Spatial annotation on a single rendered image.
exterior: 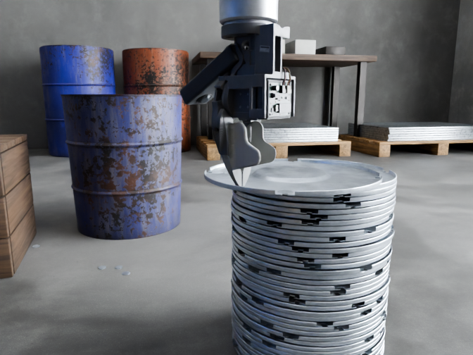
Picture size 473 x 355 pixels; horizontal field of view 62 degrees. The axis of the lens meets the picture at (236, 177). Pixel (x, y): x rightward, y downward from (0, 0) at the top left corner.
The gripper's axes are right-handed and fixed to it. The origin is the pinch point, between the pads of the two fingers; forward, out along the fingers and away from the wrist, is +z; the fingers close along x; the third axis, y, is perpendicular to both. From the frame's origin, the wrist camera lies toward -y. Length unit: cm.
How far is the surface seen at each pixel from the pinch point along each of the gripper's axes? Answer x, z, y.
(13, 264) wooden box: -3, 32, -75
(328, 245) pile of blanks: 9.7, 10.7, 9.9
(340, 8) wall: 368, -104, -157
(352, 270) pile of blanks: 12.4, 15.0, 12.8
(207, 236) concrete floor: 52, 36, -55
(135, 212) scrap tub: 35, 26, -72
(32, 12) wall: 137, -88, -347
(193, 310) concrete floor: 14.1, 35.5, -24.0
